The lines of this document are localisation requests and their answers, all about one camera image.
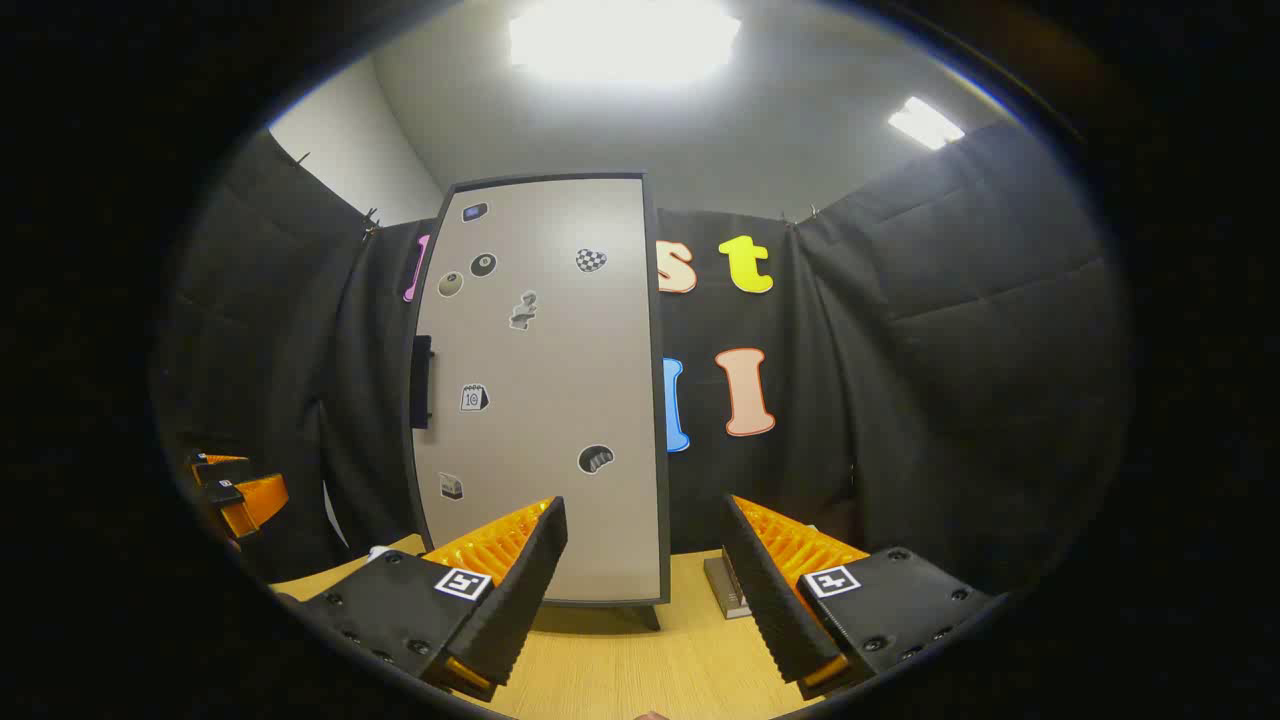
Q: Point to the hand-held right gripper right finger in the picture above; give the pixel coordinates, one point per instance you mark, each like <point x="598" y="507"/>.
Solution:
<point x="765" y="590"/>

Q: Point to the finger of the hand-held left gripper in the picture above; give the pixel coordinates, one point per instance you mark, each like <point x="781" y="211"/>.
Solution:
<point x="215" y="461"/>
<point x="260" y="495"/>

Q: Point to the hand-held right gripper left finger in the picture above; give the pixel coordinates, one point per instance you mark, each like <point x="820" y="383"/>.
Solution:
<point x="520" y="590"/>

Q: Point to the grey cabinet door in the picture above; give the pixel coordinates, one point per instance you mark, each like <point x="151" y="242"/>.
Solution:
<point x="560" y="350"/>

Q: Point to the black backdrop cloth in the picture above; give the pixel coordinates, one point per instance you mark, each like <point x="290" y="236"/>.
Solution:
<point x="950" y="350"/>

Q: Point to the small ceiling light panel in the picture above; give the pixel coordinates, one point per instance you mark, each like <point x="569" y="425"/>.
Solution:
<point x="925" y="122"/>

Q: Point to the large ceiling light panel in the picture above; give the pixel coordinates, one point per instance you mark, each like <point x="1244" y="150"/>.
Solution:
<point x="625" y="40"/>

